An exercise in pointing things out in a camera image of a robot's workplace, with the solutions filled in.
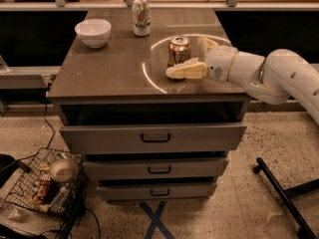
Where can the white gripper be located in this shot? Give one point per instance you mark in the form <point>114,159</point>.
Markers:
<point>220,63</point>

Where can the orange soda can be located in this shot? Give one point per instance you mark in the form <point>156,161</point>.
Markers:
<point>179,50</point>

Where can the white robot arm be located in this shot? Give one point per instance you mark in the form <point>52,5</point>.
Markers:
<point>272,79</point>

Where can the green white soda can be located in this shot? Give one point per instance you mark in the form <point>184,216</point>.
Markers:
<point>141,18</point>

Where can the white bowl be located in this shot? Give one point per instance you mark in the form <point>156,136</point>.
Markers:
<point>94,33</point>

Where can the small bowl in basket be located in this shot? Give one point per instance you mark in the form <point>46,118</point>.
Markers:
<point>64,169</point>

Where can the top drawer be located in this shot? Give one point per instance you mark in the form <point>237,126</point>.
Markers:
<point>152,138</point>

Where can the drawer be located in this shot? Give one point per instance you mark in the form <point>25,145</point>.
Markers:
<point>156,168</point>
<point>156,191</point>
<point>152,138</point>

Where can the grey drawer cabinet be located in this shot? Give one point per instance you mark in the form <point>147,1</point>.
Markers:
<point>124,83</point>

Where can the middle drawer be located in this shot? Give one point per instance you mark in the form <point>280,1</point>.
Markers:
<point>156,168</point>

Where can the bottom drawer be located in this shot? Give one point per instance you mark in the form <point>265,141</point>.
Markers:
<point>156,191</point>

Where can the black chair base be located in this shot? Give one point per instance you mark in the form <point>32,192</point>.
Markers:
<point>287,196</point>

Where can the plastic bottle in basket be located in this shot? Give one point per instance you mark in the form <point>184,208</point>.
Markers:
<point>58,203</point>

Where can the black wire basket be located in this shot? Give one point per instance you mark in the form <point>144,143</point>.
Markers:
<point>35,189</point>

